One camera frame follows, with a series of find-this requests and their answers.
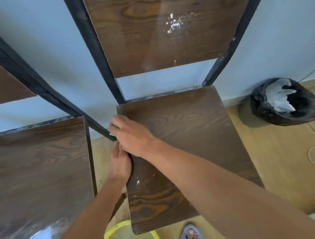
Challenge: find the person's right hand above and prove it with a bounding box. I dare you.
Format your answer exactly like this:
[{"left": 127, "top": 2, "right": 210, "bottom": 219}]
[{"left": 108, "top": 115, "right": 158, "bottom": 158}]

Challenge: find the person's right forearm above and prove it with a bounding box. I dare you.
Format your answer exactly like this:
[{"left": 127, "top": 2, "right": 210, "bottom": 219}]
[{"left": 144, "top": 137, "right": 315, "bottom": 239}]

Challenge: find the person's foot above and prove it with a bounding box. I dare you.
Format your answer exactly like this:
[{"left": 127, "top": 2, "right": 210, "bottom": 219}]
[{"left": 186, "top": 228, "right": 200, "bottom": 239}]

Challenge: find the yellow plastic band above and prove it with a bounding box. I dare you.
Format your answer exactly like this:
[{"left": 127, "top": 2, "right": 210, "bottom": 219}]
[{"left": 104, "top": 220, "right": 159, "bottom": 239}]

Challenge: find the crumpled white paper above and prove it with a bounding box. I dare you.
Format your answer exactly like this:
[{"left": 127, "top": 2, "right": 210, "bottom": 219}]
[{"left": 265, "top": 81, "right": 297, "bottom": 114}]

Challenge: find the black plastic garbage bag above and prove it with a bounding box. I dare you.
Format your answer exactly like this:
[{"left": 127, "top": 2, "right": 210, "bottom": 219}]
[{"left": 250, "top": 77, "right": 315, "bottom": 127}]

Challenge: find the person's left forearm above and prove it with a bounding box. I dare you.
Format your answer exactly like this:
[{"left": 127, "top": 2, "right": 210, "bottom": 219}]
[{"left": 60, "top": 175, "right": 128, "bottom": 239}]

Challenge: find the person's left hand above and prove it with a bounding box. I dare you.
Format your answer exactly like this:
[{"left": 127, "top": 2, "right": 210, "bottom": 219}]
[{"left": 108, "top": 142, "right": 132, "bottom": 183}]

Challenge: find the dark wood shelf board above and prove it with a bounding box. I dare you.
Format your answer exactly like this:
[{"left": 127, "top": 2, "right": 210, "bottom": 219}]
[
  {"left": 0, "top": 116, "right": 95, "bottom": 239},
  {"left": 116, "top": 85, "right": 265, "bottom": 235},
  {"left": 0, "top": 65, "right": 37, "bottom": 105},
  {"left": 83, "top": 0, "right": 250, "bottom": 79}
]

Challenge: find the grey sandal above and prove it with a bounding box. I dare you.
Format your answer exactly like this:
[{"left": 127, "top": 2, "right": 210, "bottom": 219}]
[{"left": 181, "top": 224, "right": 204, "bottom": 239}]

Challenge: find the black metal shelf frame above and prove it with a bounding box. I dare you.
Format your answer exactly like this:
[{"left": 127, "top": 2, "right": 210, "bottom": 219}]
[{"left": 0, "top": 0, "right": 261, "bottom": 222}]

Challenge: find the thin grey cable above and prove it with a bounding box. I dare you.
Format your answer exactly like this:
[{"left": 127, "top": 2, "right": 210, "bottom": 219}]
[{"left": 296, "top": 71, "right": 315, "bottom": 83}]

